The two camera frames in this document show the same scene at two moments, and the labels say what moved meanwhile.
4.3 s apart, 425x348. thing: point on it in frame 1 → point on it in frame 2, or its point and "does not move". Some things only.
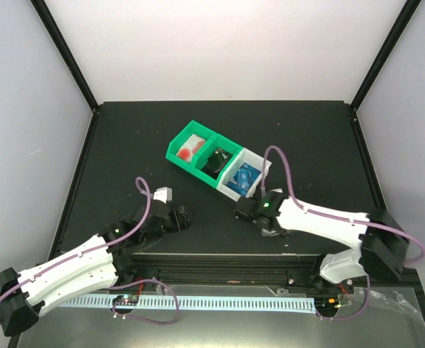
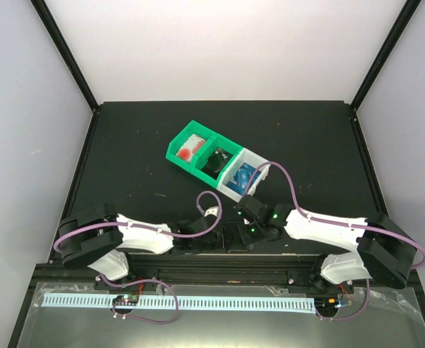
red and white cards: (193, 144) does not move
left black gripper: (185, 223) → (218, 244)
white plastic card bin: (242, 178) does not move
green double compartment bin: (202, 152) does not move
